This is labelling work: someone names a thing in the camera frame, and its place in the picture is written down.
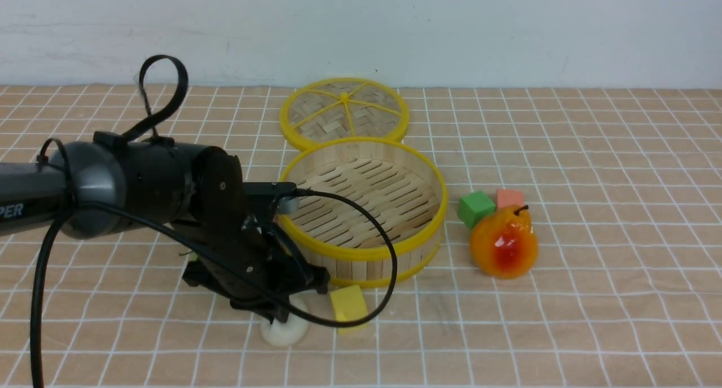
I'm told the green foam cube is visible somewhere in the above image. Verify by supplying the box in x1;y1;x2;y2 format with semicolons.
457;191;497;230

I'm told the yellow foam cube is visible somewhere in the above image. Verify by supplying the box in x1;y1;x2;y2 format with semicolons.
328;285;369;322

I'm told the bamboo steamer tray yellow rim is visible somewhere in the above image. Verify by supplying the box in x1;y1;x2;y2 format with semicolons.
279;137;449;289

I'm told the orange toy pear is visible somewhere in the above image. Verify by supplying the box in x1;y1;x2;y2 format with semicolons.
469;205;539;279

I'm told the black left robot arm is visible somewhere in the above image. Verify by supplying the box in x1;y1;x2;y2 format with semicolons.
1;141;330;322

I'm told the white steamed bun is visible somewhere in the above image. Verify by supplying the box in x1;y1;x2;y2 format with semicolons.
260;314;310;347

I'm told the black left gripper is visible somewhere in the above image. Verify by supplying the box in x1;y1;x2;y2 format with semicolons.
182;182;330;322

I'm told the orange foam cube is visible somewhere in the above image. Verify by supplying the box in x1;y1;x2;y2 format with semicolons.
496;188;525;210

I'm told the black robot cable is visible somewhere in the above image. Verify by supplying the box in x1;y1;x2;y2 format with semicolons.
30;54;398;388

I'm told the checkered tan tablecloth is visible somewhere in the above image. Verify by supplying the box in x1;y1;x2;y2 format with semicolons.
0;85;722;388

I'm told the bamboo steamer lid yellow rim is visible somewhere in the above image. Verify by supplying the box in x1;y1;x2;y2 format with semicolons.
279;77;410;151

